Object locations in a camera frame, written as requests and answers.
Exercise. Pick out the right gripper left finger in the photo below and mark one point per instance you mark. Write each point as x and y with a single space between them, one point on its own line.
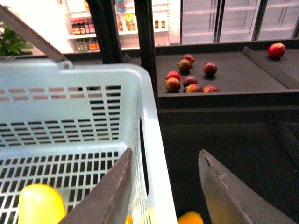
108 201

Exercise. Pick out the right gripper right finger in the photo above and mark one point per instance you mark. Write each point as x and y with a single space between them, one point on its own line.
229 200

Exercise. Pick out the yellow mango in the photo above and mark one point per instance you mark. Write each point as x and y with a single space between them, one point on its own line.
40 204

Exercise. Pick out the light blue plastic basket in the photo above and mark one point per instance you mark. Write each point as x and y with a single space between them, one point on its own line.
65 125

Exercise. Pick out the brown basket handle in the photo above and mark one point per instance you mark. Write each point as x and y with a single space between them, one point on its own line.
25 31

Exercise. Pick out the dark wooden display stand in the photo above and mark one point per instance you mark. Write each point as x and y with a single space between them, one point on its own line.
251 126

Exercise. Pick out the red apple on upper tray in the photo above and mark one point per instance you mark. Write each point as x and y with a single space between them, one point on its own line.
276 50

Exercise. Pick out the white shelf with bottles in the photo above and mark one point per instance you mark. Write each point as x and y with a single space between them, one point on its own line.
83 35

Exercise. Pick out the glass door cooler row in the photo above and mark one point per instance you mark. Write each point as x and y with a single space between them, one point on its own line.
215 21

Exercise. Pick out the green potted plant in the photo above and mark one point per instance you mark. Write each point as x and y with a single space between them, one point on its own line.
11 44

